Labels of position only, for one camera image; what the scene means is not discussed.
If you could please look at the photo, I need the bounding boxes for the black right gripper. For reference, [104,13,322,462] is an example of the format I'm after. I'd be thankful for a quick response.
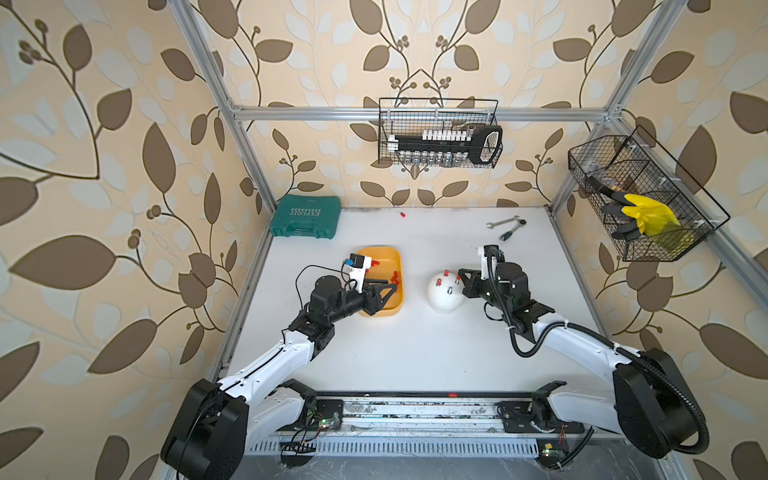
[459,267,511,315]

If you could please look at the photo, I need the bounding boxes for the white dome with screws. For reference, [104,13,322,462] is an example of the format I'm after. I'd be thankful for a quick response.
[426,270,465,314]

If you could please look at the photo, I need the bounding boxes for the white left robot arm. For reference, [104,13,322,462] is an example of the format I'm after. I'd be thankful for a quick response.
[160,275,398,479]

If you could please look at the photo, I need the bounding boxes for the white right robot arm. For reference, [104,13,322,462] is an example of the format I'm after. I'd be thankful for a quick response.
[457,261,710,459]

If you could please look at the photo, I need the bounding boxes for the yellow plastic tray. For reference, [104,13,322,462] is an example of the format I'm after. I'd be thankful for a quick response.
[358,246,405,318]

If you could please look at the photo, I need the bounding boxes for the silver combination wrench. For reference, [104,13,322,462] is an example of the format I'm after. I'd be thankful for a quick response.
[485,215,520,229]

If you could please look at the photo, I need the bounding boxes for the green plastic tool case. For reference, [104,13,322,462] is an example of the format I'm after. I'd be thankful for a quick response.
[270,195,342,239]

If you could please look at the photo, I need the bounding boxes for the black pliers in basket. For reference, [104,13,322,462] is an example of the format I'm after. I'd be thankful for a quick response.
[587,176,642,242]

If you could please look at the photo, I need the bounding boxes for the yellow rubber glove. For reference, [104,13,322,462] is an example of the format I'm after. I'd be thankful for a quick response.
[621,194,681,236]

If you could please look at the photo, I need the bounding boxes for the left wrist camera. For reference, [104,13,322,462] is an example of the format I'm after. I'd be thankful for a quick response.
[342,253,373,293]

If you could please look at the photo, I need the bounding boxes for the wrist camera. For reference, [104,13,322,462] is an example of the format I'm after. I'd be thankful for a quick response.
[342,253,373,293]
[478,245,504,280]

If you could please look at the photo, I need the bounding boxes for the black corrugated cable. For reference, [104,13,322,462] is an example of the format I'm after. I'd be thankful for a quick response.
[482,244,710,455]

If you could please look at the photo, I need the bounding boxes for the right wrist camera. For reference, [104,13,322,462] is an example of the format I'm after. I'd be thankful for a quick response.
[478,245,504,280]

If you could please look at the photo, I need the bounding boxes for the green handled ratchet wrench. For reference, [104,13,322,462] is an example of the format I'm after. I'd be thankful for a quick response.
[499,218,527,242]

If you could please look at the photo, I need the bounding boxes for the socket set holder rail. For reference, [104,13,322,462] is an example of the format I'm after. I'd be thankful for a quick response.
[384,125,503,168]

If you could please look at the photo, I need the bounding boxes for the black wire basket back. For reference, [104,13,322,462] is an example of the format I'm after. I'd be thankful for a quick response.
[376,97,503,169]

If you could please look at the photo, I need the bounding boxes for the black wire basket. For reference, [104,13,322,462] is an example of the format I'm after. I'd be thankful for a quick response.
[568,125,731,262]
[376,97,503,169]

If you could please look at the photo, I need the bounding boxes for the black wire basket right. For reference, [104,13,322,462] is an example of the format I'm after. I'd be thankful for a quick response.
[568,125,731,262]

